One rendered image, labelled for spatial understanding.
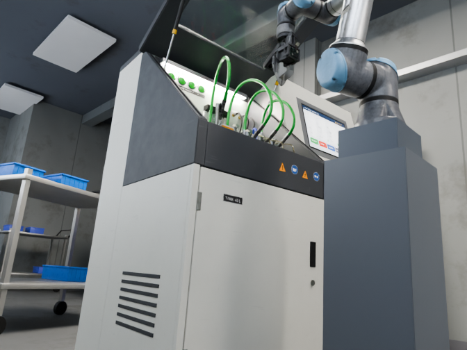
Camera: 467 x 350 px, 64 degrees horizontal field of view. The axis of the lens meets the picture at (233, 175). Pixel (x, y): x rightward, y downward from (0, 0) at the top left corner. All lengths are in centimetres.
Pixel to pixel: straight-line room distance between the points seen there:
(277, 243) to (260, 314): 26
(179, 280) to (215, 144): 46
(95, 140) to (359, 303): 725
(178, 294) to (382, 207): 63
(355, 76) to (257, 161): 47
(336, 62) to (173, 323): 90
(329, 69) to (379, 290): 63
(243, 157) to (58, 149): 645
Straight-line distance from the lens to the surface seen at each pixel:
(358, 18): 124
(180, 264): 120
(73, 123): 786
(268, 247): 140
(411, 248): 101
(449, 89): 395
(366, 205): 107
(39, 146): 754
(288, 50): 157
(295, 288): 150
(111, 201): 182
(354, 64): 119
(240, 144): 136
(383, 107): 121
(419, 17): 444
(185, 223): 120
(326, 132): 227
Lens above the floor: 45
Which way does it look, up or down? 15 degrees up
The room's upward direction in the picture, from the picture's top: 4 degrees clockwise
